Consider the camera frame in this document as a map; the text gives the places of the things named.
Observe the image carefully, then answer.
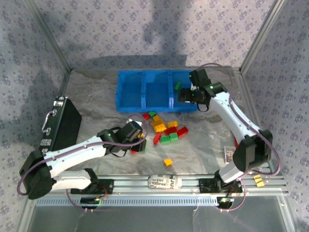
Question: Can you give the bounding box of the yellow long lego brick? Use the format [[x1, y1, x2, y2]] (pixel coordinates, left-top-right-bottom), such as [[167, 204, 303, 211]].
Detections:
[[151, 122, 167, 133]]

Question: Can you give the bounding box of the blue three-compartment bin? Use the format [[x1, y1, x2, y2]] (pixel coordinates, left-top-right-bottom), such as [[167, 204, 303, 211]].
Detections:
[[115, 69, 199, 114]]

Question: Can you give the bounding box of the red slope lego brick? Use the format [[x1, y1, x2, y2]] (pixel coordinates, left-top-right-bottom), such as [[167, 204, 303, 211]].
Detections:
[[177, 126, 189, 138]]

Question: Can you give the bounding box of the printed sticker label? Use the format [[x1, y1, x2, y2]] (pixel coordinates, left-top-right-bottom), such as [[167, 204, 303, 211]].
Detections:
[[147, 175, 182, 191]]

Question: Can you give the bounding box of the black hard case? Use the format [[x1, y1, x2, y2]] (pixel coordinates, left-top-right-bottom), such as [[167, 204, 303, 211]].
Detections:
[[40, 96, 83, 154]]

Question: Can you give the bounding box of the small printed card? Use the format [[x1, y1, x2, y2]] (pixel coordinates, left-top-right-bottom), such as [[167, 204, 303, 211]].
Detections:
[[224, 146, 237, 164]]

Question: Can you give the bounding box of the grey metal panel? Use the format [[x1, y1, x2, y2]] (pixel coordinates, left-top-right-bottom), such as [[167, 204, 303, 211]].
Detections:
[[28, 205, 292, 232]]

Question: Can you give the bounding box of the yellow connector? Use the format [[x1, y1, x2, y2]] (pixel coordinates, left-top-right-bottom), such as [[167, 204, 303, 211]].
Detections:
[[253, 174, 265, 188]]

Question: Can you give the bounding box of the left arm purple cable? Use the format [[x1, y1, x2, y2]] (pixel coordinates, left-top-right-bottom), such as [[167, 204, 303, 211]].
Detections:
[[19, 115, 149, 213]]

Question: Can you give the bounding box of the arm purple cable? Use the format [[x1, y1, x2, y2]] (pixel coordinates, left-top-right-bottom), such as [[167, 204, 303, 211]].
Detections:
[[19, 115, 149, 213], [201, 62, 282, 213]]

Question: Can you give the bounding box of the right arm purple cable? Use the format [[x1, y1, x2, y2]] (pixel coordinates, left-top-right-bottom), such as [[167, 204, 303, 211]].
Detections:
[[201, 62, 282, 213]]

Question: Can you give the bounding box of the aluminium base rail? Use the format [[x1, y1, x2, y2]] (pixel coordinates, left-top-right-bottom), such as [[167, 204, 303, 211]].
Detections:
[[26, 174, 289, 198]]

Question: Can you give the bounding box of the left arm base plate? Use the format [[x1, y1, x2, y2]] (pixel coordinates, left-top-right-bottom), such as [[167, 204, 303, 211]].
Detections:
[[70, 179, 114, 195]]

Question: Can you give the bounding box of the slotted cable duct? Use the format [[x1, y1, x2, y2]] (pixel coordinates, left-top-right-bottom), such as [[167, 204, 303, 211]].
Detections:
[[33, 196, 219, 206]]

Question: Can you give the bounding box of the aluminium rear frame rail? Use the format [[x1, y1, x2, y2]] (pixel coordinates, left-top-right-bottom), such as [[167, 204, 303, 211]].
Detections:
[[70, 66, 242, 73]]

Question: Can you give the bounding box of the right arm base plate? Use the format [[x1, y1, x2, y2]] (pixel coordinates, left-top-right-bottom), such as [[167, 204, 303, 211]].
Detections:
[[199, 178, 243, 194]]

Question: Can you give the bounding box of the aluminium corner post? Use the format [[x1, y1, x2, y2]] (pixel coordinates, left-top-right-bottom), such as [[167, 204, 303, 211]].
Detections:
[[239, 0, 287, 73], [24, 0, 73, 73]]

